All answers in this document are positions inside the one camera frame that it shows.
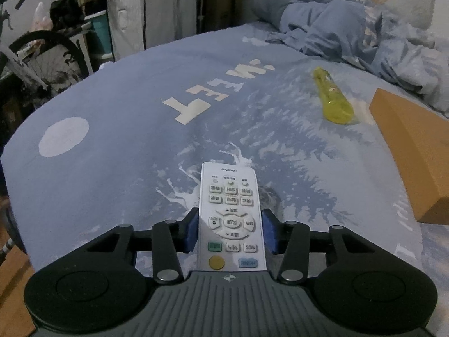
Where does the bicycle wheel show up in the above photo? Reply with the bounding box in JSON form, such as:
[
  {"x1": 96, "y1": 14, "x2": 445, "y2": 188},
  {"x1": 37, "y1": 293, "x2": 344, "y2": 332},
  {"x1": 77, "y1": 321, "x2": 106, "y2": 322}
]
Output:
[{"x1": 1, "y1": 31, "x2": 89, "y2": 98}]

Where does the grey blue duvet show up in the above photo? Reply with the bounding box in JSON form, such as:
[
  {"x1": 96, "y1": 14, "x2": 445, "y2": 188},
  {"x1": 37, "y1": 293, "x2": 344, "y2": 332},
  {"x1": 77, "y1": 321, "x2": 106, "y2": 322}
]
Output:
[{"x1": 252, "y1": 0, "x2": 448, "y2": 116}]

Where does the teal plastic bin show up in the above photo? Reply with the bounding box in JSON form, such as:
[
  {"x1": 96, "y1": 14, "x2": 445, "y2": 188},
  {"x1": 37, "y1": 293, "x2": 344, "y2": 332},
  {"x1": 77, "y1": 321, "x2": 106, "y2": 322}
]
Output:
[{"x1": 84, "y1": 10, "x2": 113, "y2": 60}]

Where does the yellow liquid bottle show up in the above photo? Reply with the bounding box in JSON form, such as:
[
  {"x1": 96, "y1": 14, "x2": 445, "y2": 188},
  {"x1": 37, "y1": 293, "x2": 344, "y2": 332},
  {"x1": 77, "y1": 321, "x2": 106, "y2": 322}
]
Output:
[{"x1": 313, "y1": 67, "x2": 355, "y2": 125}]

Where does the brown cardboard box lid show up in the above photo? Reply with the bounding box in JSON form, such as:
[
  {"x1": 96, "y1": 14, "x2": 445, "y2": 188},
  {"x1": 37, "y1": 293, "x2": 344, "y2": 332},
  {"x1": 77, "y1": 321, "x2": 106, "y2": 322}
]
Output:
[{"x1": 369, "y1": 89, "x2": 449, "y2": 225}]

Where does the white remote control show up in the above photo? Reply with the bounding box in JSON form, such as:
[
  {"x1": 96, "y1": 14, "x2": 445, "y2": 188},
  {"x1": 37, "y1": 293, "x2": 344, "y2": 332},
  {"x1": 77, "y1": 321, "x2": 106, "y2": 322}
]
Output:
[{"x1": 197, "y1": 162, "x2": 267, "y2": 272}]

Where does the silver grey storage bag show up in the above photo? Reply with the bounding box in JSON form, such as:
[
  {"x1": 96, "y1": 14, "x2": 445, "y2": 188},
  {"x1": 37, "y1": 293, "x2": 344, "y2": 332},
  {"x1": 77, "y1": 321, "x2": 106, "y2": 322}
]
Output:
[{"x1": 107, "y1": 0, "x2": 197, "y2": 61}]

